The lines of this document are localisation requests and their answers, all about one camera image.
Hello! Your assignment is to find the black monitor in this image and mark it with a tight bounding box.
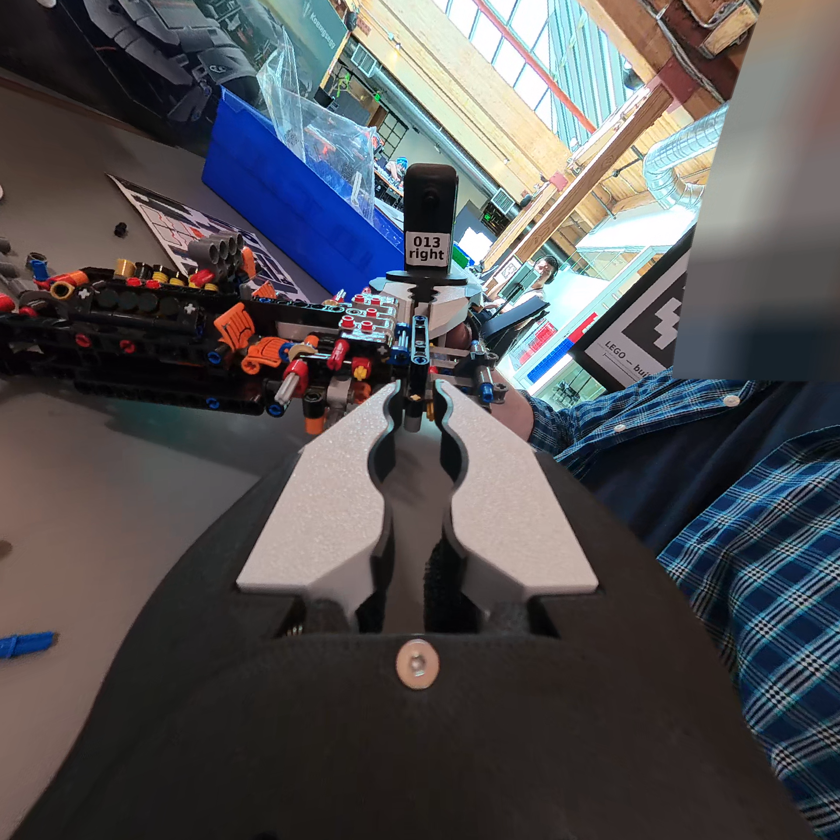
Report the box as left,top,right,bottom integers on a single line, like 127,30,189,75
486,298,551,353

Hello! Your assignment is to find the clear plastic bag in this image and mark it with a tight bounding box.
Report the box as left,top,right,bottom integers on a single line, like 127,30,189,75
255,25,379,225

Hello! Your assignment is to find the dark lego set box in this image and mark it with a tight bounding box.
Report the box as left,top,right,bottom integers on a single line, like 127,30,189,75
0,0,350,160

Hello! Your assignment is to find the black lego technic car chassis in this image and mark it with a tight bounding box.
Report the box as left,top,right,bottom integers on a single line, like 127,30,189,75
0,258,508,437

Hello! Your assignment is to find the silver ventilation duct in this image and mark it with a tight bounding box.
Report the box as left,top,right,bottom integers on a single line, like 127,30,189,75
642,101,731,212

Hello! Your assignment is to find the black framed sign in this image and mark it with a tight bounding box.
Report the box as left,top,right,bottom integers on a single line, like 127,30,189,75
567,224,698,396

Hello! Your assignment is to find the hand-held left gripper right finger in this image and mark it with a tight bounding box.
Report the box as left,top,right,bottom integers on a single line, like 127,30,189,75
420,378,601,631

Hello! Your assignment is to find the lego sticker sheet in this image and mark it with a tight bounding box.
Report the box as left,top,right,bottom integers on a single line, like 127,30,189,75
107,173,311,304

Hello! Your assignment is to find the grey lego cylinder block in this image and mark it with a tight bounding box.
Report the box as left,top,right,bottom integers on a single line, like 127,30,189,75
186,231,246,271

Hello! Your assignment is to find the blue lego pin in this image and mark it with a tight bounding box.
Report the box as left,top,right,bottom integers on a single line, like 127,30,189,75
0,631,58,660

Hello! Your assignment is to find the person's plaid shirt torso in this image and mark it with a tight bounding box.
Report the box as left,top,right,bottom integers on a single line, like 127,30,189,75
556,377,840,840

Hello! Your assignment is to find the person's right forearm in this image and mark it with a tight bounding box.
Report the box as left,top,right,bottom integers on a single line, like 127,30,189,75
493,366,678,462

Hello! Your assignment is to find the blue plastic bin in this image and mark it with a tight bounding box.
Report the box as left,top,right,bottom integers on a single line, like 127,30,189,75
201,85,405,294

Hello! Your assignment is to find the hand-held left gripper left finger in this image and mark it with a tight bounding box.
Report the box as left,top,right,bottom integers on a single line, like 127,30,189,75
235,381,399,634

